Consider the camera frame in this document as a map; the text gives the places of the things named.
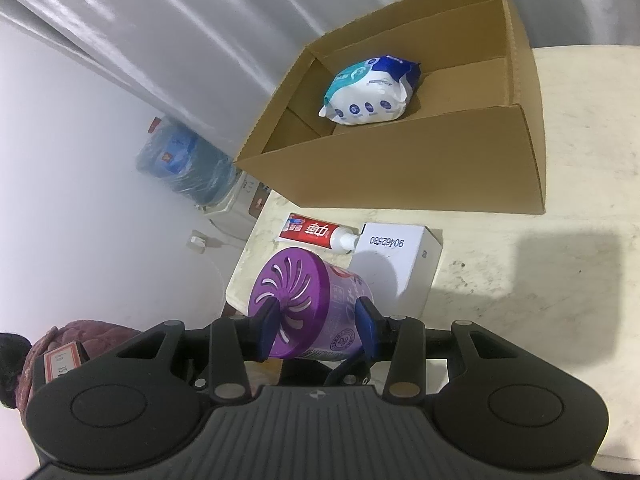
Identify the purple air freshener can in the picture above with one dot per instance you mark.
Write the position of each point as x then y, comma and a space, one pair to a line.
320, 305

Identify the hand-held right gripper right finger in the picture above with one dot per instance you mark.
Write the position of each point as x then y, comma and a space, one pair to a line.
367, 327

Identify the white curtain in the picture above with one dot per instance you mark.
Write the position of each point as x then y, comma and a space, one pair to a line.
175, 25

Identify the dark fuzzy object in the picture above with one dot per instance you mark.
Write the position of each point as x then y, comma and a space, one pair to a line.
12, 367

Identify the red toothpaste tube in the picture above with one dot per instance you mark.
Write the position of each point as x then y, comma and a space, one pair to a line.
312, 232

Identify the blue water bottle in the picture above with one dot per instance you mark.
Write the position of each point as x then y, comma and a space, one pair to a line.
180, 165

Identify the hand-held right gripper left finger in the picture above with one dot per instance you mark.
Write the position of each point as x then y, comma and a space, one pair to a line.
267, 330

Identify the brown cardboard box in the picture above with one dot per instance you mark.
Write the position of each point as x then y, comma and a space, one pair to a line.
400, 175

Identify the white water dispenser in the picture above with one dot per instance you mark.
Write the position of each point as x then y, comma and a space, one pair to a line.
240, 210

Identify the white cardboard box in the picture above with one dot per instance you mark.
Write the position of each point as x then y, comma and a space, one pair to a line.
400, 270

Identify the white wall plug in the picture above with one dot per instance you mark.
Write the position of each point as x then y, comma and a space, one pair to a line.
199, 241

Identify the red label card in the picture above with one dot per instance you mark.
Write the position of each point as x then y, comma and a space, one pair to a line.
65, 362

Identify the maroon quilted cloth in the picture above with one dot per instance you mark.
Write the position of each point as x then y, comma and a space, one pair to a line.
100, 337

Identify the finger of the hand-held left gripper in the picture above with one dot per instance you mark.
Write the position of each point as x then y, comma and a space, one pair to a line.
345, 375

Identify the blue white wet wipes pack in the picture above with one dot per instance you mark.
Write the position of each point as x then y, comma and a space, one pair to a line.
367, 95

